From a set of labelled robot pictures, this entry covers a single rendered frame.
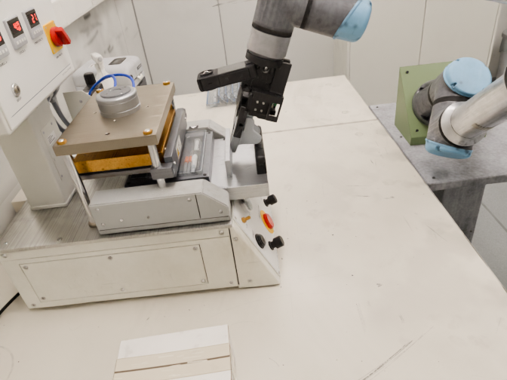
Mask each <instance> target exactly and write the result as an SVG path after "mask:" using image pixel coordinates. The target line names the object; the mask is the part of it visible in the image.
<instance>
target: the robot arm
mask: <svg viewBox="0 0 507 380"><path fill-rule="evenodd" d="M371 11H372V2H371V1H370V0H257V5H256V9H255V12H254V16H253V22H252V25H251V28H250V34H249V38H248V41H247V52H246V55H245V57H246V59H248V60H246V61H243V62H240V63H235V64H232V65H228V66H224V67H220V68H217V69H209V70H205V71H203V72H200V73H199V74H198V77H197V83H198V88H199V90H200V91H201V92H204V91H210V90H214V89H217V88H218V87H224V86H227V85H231V84H235V83H238V82H241V83H240V87H239V90H238V96H237V101H236V110H235V117H234V121H233V125H232V133H231V138H230V147H231V149H232V152H234V153H235V152H236V150H237V148H238V146H239V145H243V144H257V143H259V142H260V141H261V139H262V137H261V135H260V128H259V127H258V126H256V125H255V123H254V116H255V117H257V118H260V119H264V120H266V121H272V122H276V123H277V120H278V116H279V113H280V111H281V106H282V103H283V101H284V89H285V87H286V84H287V80H288V77H289V74H290V69H291V66H292V64H291V63H290V60H289V59H285V57H286V54H287V50H288V47H289V44H290V40H291V36H292V33H293V29H294V27H296V28H300V29H304V30H306V31H310V32H314V33H318V34H320V35H325V36H328V37H331V38H333V39H339V40H343V41H350V42H356V41H358V40H359V39H360V38H361V37H362V35H363V34H364V31H365V29H366V28H367V24H368V22H369V19H370V15H371ZM266 67H267V68H266ZM491 82H492V76H491V73H490V70H489V69H488V68H487V67H486V66H485V65H484V63H482V62H481V61H480V60H477V59H475V58H471V57H462V58H459V59H457V60H454V61H453V62H452V63H450V64H449V65H447V66H446V67H445V69H444V71H443V72H442V73H441V74H440V75H439V76H438V77H437V78H436V79H433V80H430V81H427V82H426V83H424V84H422V85H421V86H420V87H419V88H418V89H417V91H416V92H415V94H414V95H413V99H412V108H413V113H414V114H415V116H416V117H417V119H418V120H419V121H420V122H422V123H423V124H424V125H426V126H428V127H429V128H428V133H427V137H426V145H425V148H426V151H427V152H429V153H431V154H433V155H437V156H441V157H445V158H455V159H467V158H470V157H471V155H472V152H473V150H472V148H473V145H475V144H477V143H479V142H480V141H481V140H482V139H483V138H484V136H485V135H486V133H487V131H489V130H491V129H493V128H495V127H496V126H498V125H500V124H502V123H504V122H506V121H507V66H506V68H505V71H504V75H502V76H501V77H499V78H498V79H496V80H495V81H494V82H493V83H491ZM277 104H279V105H280V106H279V109H278V114H277V116H273V115H275V113H276V111H275V107H276V106H277Z"/></svg>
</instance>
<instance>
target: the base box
mask: <svg viewBox="0 0 507 380"><path fill-rule="evenodd" d="M0 263H1V264H2V265H3V267H4V269H5V270H6V272H7V273H8V276H9V277H10V279H11V280H12V282H13V284H14V286H15V287H16V288H17V290H18V292H19V294H20V295H21V297H22V298H23V301H24V302H25V303H26V305H27V307H28V308H29V309H30V308H44V307H51V306H58V305H71V304H78V303H86V302H99V301H106V300H113V299H127V298H134V297H141V296H154V295H161V294H169V293H182V292H189V291H196V290H210V289H217V288H224V287H237V286H238V288H245V287H259V286H266V285H273V284H280V277H279V276H278V274H277V273H276V272H275V270H274V269H273V268H272V266H271V265H270V264H269V263H268V262H267V261H266V260H265V258H264V257H263V256H262V254H261V253H260V252H259V250H258V249H257V248H256V247H255V246H254V245H253V244H252V242H251V241H250V240H249V238H248V237H247V236H246V234H245V233H244V232H243V231H242V230H241V229H240V228H239V226H238V225H237V224H236V222H235V221H234V220H233V208H232V228H220V229H213V230H207V231H194V232H186V233H179V234H166V235H159V236H152V237H139V238H132V239H125V240H118V241H106V242H99V243H92V244H79V245H72V246H64V247H52V248H44V249H37V250H24V251H17V252H11V253H0Z"/></svg>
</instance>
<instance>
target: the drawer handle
mask: <svg viewBox="0 0 507 380"><path fill-rule="evenodd" d="M257 126H258V127H259V128H260V135H261V137H262V139H261V141H260V142H259V143H257V144H254V151H255V158H256V166H257V174H264V173H267V169H266V156H265V150H264V145H263V135H262V129H261V126H259V125H257Z"/></svg>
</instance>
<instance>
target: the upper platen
mask: <svg viewBox="0 0 507 380"><path fill-rule="evenodd" d="M175 114H176V112H175V109H170V110H169V112H168V114H167V119H166V122H165V124H164V128H163V131H162V133H161V138H160V140H159V143H158V145H156V147H157V150H158V155H159V158H160V162H161V163H164V152H165V149H166V146H167V141H168V139H169V136H170V132H171V128H172V125H173V122H174V117H175ZM74 160H75V163H76V166H77V168H78V171H79V173H80V176H81V179H82V180H86V179H99V178H106V177H113V176H125V175H132V174H139V173H150V168H151V165H152V162H151V159H150V157H149V151H148V149H147V146H141V147H133V148H127V149H115V150H108V151H101V152H88V153H82V154H77V155H76V156H75V158H74Z"/></svg>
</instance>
